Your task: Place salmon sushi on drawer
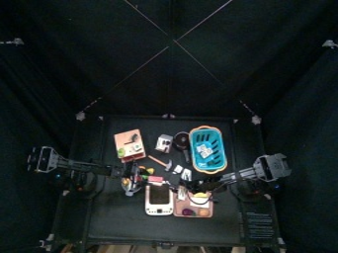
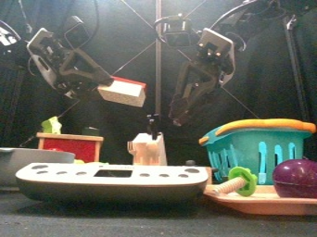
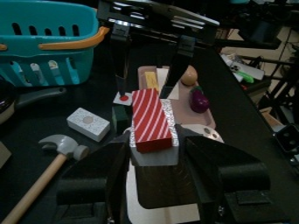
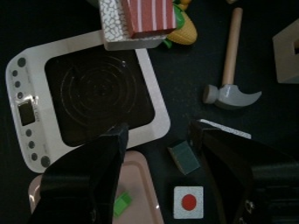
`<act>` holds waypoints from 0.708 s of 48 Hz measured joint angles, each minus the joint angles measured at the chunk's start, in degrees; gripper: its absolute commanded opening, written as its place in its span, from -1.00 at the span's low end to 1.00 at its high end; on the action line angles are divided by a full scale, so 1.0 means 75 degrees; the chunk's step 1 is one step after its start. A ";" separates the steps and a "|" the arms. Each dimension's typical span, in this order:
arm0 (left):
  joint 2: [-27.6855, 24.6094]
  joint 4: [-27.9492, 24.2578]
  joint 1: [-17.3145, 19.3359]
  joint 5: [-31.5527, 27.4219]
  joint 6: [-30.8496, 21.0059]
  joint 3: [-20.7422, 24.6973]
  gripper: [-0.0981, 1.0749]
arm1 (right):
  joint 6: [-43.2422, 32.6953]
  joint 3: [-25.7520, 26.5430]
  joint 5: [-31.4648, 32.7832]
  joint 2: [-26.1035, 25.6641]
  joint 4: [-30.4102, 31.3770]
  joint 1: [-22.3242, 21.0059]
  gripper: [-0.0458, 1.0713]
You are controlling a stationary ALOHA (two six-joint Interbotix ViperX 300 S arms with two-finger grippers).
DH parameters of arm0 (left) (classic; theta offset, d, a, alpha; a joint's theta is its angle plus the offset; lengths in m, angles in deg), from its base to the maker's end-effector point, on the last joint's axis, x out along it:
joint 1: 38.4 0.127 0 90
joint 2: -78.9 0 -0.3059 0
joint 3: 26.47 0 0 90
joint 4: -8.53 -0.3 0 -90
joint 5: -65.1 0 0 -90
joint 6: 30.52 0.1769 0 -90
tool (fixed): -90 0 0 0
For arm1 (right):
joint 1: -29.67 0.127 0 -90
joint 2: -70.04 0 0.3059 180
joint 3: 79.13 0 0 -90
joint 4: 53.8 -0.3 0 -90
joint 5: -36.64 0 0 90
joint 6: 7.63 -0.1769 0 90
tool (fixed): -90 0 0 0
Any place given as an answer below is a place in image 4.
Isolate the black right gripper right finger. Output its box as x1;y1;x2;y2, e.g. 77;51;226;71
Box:
188;120;299;224

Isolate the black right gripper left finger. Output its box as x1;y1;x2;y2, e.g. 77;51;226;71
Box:
27;122;131;224

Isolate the red striped popcorn box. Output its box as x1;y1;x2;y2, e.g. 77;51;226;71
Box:
97;0;178;52

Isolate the dark green sushi block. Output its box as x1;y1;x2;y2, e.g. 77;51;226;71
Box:
167;140;202;176

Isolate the small green toy piece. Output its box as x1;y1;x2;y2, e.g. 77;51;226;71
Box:
113;191;134;219

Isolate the pink toy tray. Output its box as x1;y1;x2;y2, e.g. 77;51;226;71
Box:
27;150;166;224

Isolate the white speckled rice block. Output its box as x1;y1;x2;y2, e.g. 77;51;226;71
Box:
196;118;252;140

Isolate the white block with red dot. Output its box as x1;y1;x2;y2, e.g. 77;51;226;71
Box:
172;185;206;221

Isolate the white toy induction stove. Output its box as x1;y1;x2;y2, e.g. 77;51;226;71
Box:
4;29;172;174

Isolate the wooden toy hammer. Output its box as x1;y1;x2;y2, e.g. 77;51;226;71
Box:
202;7;263;110

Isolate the light wooden box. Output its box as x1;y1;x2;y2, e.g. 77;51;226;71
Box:
272;18;299;85

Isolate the yellow toy corn cob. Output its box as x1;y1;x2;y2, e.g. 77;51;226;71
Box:
163;0;199;49

